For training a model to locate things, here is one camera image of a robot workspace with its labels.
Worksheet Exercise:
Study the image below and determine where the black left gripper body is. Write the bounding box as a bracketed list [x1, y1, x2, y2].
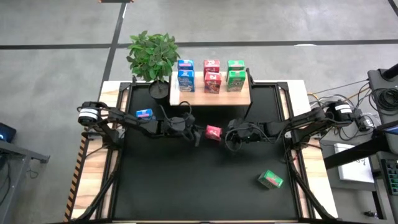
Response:
[160, 111, 202, 147]

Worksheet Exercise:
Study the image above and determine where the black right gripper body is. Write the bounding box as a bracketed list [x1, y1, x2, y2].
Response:
[226, 117, 268, 149]

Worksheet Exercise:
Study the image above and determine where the red Froot Loops box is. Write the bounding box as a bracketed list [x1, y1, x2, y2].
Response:
[205, 124, 223, 142]
[203, 59, 221, 73]
[203, 72, 223, 95]

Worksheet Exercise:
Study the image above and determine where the blue Rice Krispies box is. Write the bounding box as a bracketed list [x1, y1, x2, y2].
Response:
[136, 108, 155, 121]
[177, 58, 195, 71]
[177, 69, 196, 93]

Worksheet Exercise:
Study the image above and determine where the green Apple Jacks box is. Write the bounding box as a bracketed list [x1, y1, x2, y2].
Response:
[226, 70, 247, 93]
[226, 59, 246, 72]
[257, 169, 284, 190]

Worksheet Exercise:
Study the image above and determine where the black table mat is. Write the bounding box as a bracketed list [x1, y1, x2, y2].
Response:
[113, 82, 299, 220]

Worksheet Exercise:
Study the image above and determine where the green plant in black pot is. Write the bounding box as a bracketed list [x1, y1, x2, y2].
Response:
[126, 30, 181, 100]

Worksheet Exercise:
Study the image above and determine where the black slanted beam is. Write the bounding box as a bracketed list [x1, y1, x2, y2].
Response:
[323, 130, 398, 170]

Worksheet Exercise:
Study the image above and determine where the yellow black hazard tape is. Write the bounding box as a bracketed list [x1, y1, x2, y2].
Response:
[63, 133, 88, 222]

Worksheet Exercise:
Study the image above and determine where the white box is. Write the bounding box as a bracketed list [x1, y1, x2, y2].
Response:
[334, 142, 376, 184]

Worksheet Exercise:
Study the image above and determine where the grey side desk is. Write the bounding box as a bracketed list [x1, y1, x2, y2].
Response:
[0, 139, 50, 224]

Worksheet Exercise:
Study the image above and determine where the teal key control panel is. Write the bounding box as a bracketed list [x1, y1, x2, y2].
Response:
[381, 159, 398, 196]

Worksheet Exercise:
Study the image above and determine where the dark monitor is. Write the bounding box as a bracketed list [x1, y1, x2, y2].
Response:
[0, 122, 17, 143]

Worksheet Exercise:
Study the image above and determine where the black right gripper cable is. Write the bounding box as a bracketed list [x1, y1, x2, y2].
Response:
[224, 127, 249, 153]

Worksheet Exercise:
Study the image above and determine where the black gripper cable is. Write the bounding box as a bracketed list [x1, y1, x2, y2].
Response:
[158, 100, 193, 125]
[224, 127, 249, 153]

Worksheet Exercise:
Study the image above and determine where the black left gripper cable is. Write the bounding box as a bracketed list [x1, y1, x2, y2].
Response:
[158, 100, 193, 125]

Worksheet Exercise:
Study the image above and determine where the coiled black cable bundle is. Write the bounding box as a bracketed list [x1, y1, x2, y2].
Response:
[371, 88, 398, 113]

